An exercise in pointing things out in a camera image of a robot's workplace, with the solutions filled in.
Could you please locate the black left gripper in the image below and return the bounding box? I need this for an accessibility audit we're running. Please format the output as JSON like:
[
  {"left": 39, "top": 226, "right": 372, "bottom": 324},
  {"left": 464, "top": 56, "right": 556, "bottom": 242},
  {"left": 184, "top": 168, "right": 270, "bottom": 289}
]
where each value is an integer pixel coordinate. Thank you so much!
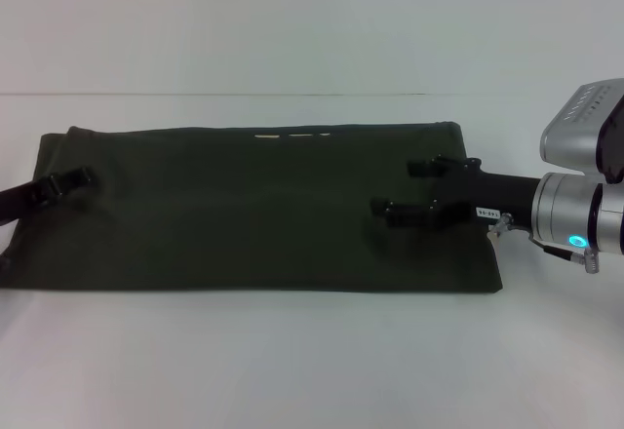
[{"left": 0, "top": 165, "right": 98, "bottom": 229}]

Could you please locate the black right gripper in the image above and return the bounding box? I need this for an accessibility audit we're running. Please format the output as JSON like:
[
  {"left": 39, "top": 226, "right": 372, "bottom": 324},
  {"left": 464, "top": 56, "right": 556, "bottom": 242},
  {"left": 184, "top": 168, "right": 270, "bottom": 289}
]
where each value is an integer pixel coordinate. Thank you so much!
[{"left": 369, "top": 156, "right": 546, "bottom": 236}]

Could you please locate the dark green t-shirt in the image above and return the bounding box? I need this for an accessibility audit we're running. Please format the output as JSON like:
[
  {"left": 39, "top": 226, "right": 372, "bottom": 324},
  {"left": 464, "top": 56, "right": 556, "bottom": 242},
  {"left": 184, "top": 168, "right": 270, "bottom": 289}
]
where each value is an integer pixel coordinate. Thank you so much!
[{"left": 0, "top": 120, "right": 504, "bottom": 298}]

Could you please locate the right gripper silver connector stub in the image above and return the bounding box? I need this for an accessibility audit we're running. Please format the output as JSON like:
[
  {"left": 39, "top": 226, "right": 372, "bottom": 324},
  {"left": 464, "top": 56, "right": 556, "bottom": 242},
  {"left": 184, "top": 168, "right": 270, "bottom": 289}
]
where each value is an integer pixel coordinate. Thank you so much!
[{"left": 487, "top": 212, "right": 514, "bottom": 242}]

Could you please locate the right gripper dark cable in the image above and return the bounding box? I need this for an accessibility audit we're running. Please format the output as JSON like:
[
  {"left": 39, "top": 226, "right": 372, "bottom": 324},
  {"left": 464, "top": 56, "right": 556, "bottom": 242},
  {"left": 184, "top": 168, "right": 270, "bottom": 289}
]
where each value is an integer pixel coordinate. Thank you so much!
[{"left": 526, "top": 232, "right": 586, "bottom": 258}]

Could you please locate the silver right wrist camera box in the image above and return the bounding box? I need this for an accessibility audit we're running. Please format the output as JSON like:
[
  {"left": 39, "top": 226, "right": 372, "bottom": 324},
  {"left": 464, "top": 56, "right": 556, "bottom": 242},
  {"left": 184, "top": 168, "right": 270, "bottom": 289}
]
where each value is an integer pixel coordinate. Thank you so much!
[{"left": 538, "top": 77, "right": 624, "bottom": 187}]

